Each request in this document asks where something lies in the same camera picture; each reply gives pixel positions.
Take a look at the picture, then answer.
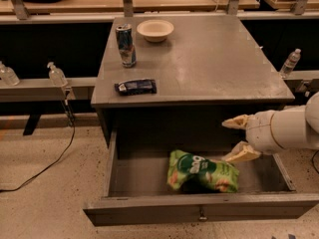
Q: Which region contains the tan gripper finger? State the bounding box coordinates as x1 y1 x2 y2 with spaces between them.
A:
222 141 261 163
221 115 249 129

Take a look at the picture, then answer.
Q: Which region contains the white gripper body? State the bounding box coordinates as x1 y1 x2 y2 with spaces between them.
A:
245 110 282 154

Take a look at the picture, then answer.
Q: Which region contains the green rice chip bag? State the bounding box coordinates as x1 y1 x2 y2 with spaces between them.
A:
166 149 239 193

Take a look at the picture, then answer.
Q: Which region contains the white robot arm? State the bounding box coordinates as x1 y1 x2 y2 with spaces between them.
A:
222 93 319 163

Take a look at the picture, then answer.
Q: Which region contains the grey cabinet with top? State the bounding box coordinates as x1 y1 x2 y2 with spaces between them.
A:
92 16 294 134

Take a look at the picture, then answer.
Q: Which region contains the metal drawer knob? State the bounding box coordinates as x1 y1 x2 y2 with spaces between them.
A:
198 207 207 222

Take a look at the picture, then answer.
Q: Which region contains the open grey top drawer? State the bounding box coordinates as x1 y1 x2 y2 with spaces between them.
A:
83 112 319 227

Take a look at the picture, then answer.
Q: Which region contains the clear water bottle right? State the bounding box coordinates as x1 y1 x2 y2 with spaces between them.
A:
279 49 301 79

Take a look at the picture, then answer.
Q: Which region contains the dark blue snack bar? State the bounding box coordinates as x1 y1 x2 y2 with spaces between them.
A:
115 79 157 96

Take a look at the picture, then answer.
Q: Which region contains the white paper bowl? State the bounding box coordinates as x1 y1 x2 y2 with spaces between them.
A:
137 20 174 43

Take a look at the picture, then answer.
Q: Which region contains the blue energy drink can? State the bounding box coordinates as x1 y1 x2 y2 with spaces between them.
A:
116 24 137 68

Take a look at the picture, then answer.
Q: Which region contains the clear sanitizer pump bottle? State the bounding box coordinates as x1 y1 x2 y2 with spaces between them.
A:
47 62 68 87

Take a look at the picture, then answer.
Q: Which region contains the wooden desk in back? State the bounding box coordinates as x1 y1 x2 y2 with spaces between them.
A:
25 0 230 14

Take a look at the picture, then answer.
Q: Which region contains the clear bottle at left edge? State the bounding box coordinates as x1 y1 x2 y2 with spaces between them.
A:
0 61 20 86

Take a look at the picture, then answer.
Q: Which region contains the black power adapter cable right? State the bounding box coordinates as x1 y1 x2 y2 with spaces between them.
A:
310 149 319 176

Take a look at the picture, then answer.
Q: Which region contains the black floor cable left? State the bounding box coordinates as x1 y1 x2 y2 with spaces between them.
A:
0 97 77 193

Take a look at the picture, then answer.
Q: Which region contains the grey bench rail left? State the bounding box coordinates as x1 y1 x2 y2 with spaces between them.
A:
0 77 96 103

